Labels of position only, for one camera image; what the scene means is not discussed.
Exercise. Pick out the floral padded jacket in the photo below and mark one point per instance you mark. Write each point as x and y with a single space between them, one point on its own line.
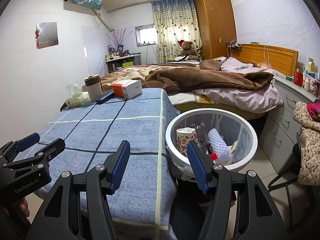
308 142

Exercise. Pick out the blue checked tablecloth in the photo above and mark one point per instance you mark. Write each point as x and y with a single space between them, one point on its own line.
112 130

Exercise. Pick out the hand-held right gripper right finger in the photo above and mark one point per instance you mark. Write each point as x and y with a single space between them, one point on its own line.
196 167

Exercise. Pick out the orange and white box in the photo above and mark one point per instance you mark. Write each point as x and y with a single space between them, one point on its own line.
125 88

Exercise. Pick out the person's leg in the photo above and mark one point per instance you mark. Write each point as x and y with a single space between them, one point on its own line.
186 221

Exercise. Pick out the grey drawer cabinet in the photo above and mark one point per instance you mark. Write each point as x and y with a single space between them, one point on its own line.
282 120

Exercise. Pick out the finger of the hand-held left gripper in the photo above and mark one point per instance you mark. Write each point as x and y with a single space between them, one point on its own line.
28 141
50 150

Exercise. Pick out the printed paper cup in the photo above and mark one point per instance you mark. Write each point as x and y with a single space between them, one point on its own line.
185 137

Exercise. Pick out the lilac foam fruit net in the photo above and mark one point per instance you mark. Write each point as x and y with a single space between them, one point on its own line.
217 140

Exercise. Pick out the white shelf with bottles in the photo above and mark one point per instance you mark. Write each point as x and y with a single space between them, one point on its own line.
117 60

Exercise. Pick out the brown fleece blanket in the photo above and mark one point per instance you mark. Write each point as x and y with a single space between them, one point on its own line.
200 80

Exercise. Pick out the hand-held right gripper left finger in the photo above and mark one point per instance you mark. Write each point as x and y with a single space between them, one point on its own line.
120 170

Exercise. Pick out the pale pink duvet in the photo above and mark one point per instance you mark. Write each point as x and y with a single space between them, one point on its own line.
250 97

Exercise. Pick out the pink cloth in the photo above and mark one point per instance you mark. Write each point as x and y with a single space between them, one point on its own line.
314 111

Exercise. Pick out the white yogurt cup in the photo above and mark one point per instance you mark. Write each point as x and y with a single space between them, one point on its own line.
235 147

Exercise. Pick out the beige brown tumbler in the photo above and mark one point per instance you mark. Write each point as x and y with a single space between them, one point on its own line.
93 91

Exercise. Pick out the soft tissue pack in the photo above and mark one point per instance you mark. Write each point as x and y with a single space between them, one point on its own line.
77 101

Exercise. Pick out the clear plastic bottle red cap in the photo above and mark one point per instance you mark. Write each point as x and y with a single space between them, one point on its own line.
200 130

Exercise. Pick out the wooden wardrobe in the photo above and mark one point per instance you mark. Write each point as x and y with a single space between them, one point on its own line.
215 25

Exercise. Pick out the tan patterned blanket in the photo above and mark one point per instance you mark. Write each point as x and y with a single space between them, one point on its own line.
132 73

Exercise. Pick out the dark blue glasses case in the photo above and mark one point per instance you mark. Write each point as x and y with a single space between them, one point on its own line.
103 98

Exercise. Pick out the square wall mirror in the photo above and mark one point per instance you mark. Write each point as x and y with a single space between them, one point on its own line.
48 35

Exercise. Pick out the vase with blossom branches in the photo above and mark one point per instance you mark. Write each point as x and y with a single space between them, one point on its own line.
120 47

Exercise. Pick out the pale yellow box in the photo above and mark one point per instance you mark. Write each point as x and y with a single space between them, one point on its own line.
310 67

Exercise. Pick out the power strip with chargers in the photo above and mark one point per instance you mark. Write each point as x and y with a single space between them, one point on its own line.
235 45

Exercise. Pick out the black metal chair frame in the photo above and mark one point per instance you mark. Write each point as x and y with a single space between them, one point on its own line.
280 177

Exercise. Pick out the white medicine bottle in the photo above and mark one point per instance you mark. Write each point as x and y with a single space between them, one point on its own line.
307 83

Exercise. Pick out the heart patterned curtain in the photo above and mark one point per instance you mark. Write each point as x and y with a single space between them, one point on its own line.
172 30

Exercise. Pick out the air conditioner pipe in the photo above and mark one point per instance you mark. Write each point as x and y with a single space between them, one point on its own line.
103 22

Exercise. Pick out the red hanging ornament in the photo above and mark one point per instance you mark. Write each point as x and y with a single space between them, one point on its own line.
37 33

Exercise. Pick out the red jar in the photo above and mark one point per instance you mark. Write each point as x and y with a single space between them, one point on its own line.
298 78

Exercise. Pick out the teddy bear with red hat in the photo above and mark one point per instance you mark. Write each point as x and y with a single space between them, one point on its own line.
187 48

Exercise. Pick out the white round waste bin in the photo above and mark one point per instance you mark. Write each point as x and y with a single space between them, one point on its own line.
225 113

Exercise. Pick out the wooden bed headboard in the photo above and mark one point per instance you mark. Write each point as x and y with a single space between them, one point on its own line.
280 57

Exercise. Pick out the person's left hand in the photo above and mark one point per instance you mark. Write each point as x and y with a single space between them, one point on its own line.
25 207

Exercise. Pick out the small window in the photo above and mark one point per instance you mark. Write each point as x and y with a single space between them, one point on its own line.
146 33

